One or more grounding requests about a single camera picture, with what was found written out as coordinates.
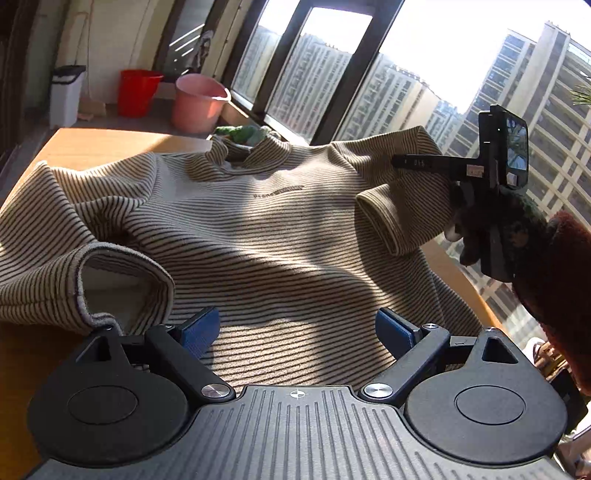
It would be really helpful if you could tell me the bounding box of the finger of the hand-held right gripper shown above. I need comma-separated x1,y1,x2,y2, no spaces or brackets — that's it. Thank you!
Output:
391,154,482,176

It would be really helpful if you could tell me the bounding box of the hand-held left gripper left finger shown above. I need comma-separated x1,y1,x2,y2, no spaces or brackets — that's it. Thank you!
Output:
74,306,237,404

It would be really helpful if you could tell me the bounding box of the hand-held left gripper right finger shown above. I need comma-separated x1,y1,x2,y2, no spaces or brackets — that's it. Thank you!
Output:
359,307,532,408

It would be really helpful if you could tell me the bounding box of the beige striped sweater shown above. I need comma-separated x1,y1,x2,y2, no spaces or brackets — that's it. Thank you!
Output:
0,126,497,388

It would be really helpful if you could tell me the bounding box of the person's right hand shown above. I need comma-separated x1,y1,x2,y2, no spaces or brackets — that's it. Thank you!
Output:
440,181,494,267

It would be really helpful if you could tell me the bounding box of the black framed window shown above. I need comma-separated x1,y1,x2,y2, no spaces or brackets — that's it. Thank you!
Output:
222,0,591,342

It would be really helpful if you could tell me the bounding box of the light green plush slipper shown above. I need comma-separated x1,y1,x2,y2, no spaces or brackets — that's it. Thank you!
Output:
232,124,271,145

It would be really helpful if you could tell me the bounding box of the pink plastic bucket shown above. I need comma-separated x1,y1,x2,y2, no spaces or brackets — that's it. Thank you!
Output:
172,74,232,134

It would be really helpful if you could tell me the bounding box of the red plastic bucket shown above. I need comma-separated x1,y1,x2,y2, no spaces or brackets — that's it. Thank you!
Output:
116,69,164,118

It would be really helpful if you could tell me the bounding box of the broom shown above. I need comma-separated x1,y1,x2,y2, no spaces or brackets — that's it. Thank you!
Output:
76,0,108,118

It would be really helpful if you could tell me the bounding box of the grey hanging cloth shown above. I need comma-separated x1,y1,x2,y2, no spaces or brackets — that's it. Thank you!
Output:
196,30,216,71

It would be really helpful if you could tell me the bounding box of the white trash bin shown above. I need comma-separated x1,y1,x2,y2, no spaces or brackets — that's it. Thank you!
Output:
49,65,87,129

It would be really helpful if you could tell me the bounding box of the dark framed frosted window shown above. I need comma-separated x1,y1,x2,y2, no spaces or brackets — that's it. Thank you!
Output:
154,0,218,81

